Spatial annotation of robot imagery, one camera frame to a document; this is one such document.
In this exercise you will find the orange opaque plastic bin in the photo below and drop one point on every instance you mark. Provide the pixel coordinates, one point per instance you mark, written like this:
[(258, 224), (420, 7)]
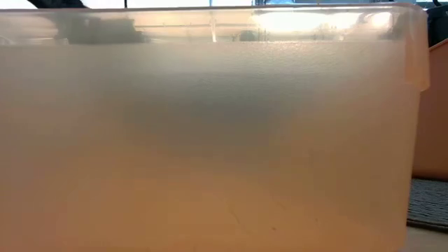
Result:
[(434, 122)]

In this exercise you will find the round grey woven mat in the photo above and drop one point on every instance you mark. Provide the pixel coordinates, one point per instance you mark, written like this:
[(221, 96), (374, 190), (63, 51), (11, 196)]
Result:
[(430, 203)]

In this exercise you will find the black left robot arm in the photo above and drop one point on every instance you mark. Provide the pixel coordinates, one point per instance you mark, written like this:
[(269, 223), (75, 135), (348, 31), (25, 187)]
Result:
[(56, 3)]

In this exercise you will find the orange translucent plastic bin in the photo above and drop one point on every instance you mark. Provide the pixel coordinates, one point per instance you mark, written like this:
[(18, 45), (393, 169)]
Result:
[(210, 140)]

